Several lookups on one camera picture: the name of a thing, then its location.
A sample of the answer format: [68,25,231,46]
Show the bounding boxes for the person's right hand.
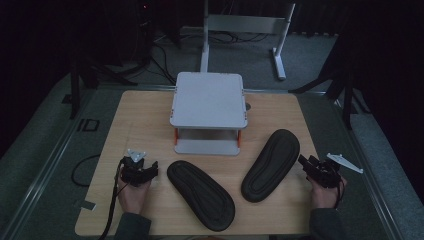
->
[307,174,348,211]

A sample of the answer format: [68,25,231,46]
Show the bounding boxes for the grey tape strip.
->
[80,200,98,212]

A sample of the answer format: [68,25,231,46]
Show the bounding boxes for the black tripod stand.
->
[67,54,139,120]
[288,33,372,131]

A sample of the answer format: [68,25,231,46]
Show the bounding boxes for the hand-held gripper black cable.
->
[98,157,130,240]
[333,178,346,210]

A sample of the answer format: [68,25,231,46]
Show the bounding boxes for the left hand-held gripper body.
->
[119,148,155,187]

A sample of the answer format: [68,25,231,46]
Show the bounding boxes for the black floor cables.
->
[149,42,178,86]

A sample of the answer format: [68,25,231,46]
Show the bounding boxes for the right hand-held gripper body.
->
[304,152,364,190]

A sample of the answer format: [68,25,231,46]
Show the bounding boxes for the right hand-held gripper black cable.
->
[333,178,346,210]

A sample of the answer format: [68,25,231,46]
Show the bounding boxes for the black slipper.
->
[240,128,301,204]
[166,160,236,233]

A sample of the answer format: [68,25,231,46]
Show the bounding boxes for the white two-tier shoe rack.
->
[169,71,249,157]

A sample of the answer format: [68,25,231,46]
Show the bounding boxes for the black looped floor cable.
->
[70,153,101,188]

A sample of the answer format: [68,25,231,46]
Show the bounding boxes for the white metal stand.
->
[199,0,297,81]

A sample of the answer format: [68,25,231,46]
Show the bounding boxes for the left hand-held gripper black cable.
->
[98,157,130,240]

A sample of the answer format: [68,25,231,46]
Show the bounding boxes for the metal floor rail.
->
[333,98,405,240]
[0,89,98,240]

